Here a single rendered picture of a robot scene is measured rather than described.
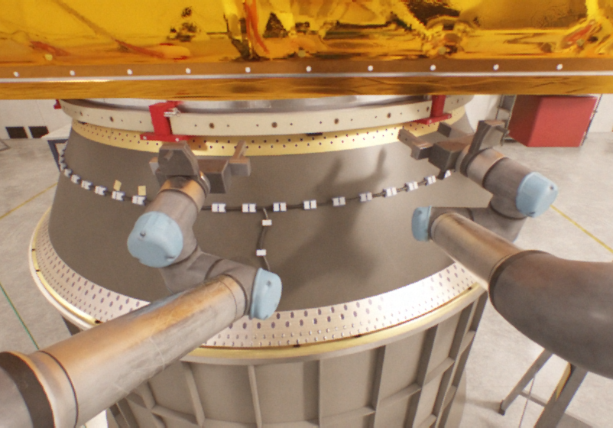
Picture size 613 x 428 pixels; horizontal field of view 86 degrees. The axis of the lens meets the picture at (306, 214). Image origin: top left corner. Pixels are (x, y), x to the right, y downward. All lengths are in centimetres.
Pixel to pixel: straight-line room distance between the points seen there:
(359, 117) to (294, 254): 40
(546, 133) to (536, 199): 48
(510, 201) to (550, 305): 35
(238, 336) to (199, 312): 52
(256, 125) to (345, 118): 23
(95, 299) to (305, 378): 66
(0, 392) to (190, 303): 19
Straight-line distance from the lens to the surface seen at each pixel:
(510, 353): 274
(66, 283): 132
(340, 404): 125
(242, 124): 87
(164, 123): 93
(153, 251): 54
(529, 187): 72
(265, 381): 110
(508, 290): 44
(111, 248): 114
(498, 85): 103
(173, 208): 56
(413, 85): 95
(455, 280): 116
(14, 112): 865
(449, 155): 77
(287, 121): 86
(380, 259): 98
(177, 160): 61
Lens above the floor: 190
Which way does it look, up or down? 29 degrees down
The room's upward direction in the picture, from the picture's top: 1 degrees counter-clockwise
